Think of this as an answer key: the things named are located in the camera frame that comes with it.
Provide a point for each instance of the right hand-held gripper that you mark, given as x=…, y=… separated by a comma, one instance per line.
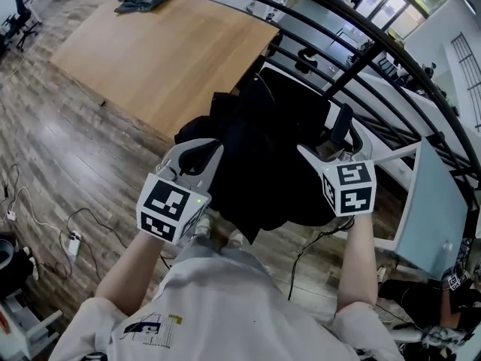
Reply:
x=351, y=190

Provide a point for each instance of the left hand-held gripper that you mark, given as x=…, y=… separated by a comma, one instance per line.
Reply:
x=161, y=211

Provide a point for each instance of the black clothing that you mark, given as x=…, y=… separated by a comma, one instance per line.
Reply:
x=255, y=164

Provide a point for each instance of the black office chair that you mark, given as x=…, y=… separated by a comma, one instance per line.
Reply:
x=300, y=100

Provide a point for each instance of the person's right forearm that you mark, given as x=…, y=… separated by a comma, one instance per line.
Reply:
x=357, y=261

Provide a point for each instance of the person's left forearm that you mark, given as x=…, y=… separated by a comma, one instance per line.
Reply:
x=135, y=273

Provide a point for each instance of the black swivel chair with wheels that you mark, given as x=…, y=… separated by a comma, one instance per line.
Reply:
x=20, y=21

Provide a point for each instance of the person's left white shoe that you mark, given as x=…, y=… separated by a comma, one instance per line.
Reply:
x=203, y=224

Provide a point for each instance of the person's white shoe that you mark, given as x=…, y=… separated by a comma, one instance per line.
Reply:
x=203, y=224
x=236, y=240

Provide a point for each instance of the person's right white shoe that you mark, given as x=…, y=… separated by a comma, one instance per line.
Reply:
x=236, y=240

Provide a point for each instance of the person's grey trousers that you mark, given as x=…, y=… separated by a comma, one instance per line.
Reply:
x=218, y=250

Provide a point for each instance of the black metal railing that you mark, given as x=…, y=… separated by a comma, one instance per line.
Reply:
x=398, y=51

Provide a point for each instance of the pale blue panel board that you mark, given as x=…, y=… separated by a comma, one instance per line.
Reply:
x=432, y=216

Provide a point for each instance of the white power strip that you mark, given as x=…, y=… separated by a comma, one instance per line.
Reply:
x=74, y=243

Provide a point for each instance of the large glass window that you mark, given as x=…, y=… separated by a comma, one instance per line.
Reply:
x=402, y=2

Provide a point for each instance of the person's white printed shirt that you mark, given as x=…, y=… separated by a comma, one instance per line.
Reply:
x=225, y=314

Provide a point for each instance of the small white plug adapter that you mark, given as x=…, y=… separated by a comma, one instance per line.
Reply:
x=11, y=214

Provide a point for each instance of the black bag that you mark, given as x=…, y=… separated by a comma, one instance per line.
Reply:
x=15, y=269

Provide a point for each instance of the black barred wall grate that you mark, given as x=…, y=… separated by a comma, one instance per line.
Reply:
x=467, y=73

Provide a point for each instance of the white equipment frame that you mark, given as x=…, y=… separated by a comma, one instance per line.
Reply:
x=22, y=329

